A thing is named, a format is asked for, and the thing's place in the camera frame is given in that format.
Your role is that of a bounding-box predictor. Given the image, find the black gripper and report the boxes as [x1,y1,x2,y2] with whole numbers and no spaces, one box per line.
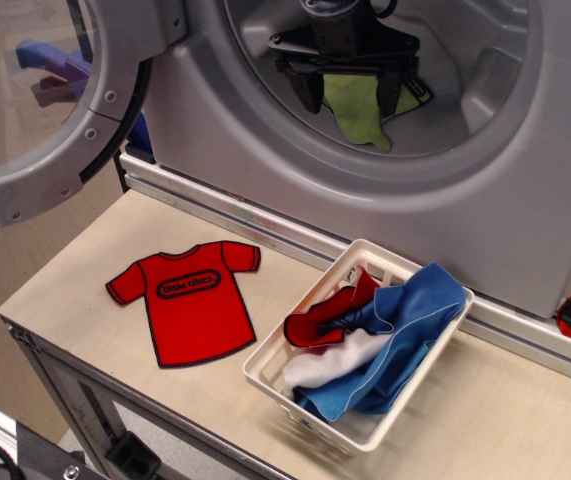
[268,15,420,118]

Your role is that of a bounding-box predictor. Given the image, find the green felt garment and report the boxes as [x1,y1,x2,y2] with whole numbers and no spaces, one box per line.
[323,75,417,153]

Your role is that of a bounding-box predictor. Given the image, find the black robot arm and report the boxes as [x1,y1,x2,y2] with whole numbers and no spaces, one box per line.
[268,1,420,116]

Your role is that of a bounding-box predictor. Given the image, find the grey toy washing machine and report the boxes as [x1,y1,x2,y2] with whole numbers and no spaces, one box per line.
[144,1,571,316]

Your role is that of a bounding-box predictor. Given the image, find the white plastic laundry basket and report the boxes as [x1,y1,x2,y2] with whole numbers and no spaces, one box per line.
[244,240,474,455]

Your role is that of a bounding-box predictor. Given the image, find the green felt sock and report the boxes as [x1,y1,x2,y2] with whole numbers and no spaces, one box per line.
[401,78,432,110]

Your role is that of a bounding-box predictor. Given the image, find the blue cloth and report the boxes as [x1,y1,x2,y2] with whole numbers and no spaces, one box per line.
[291,263,466,422]

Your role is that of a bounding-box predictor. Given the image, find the red felt garment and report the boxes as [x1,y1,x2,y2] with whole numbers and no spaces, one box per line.
[283,267,380,348]

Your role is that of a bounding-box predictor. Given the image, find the red felt t-shirt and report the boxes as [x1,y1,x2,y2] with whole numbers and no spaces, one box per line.
[106,241,261,368]

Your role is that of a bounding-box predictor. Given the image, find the white cloth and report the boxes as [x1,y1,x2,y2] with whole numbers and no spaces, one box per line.
[282,329,392,398]

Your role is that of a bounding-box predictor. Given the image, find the round grey washer door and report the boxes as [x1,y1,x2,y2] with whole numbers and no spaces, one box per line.
[0,1,186,228]

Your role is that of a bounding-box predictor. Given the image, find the blue plastic handle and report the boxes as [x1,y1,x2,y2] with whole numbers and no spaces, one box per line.
[15,39,92,82]

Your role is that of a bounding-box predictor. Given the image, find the aluminium rail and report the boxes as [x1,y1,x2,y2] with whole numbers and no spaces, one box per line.
[117,153,571,377]

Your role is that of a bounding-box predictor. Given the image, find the metal table frame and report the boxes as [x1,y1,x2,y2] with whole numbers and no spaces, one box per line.
[2,317,288,479]

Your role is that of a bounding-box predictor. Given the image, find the black bracket with bolt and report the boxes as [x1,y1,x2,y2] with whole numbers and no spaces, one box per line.
[16,422,105,480]

